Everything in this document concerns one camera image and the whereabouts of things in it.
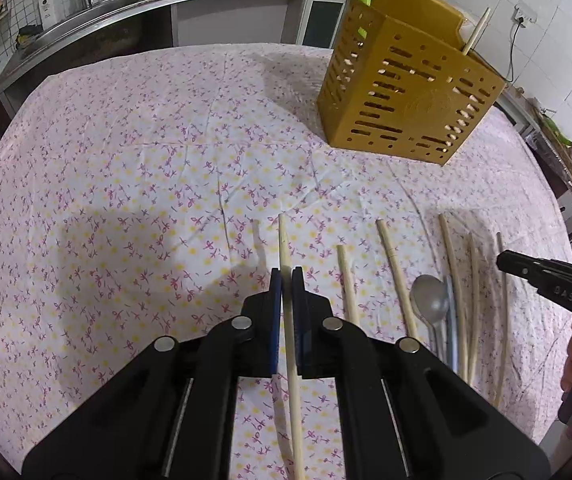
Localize kitchen base cabinet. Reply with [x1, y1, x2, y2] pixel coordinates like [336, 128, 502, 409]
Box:
[173, 0, 357, 49]

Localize floral tablecloth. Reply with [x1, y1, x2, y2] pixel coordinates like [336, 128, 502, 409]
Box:
[0, 42, 572, 480]

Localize white chopstick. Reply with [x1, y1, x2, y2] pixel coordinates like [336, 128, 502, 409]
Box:
[252, 219, 294, 468]

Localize grey metal utensil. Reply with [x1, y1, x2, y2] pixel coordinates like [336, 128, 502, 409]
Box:
[443, 276, 462, 371]

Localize yellow slotted utensil holder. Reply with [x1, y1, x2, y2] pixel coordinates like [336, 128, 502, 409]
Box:
[316, 0, 507, 167]

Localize metal spoon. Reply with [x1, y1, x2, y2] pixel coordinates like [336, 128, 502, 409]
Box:
[410, 275, 451, 356]

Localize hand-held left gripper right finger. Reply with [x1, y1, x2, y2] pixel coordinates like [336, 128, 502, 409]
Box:
[291, 266, 552, 480]

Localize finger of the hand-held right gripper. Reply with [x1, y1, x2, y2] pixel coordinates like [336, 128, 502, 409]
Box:
[496, 250, 572, 317]

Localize black power cable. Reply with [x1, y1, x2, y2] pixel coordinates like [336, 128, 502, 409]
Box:
[507, 21, 523, 84]

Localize wooden chopstick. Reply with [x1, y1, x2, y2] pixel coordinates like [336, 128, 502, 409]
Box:
[492, 232, 511, 408]
[337, 245, 361, 333]
[467, 232, 481, 388]
[278, 213, 307, 480]
[376, 219, 421, 342]
[438, 214, 469, 382]
[462, 7, 491, 56]

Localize green vegetables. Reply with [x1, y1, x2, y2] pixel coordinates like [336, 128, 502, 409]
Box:
[540, 109, 572, 152]

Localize stainless steel sink counter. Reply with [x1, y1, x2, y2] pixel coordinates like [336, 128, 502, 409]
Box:
[0, 0, 173, 106]

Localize white soap bottle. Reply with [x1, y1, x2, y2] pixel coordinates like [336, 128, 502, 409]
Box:
[38, 0, 59, 31]

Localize green yellow sponge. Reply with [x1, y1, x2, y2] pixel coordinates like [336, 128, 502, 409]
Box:
[16, 25, 42, 52]

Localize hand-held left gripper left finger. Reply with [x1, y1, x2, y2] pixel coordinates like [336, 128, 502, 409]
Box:
[22, 267, 283, 480]

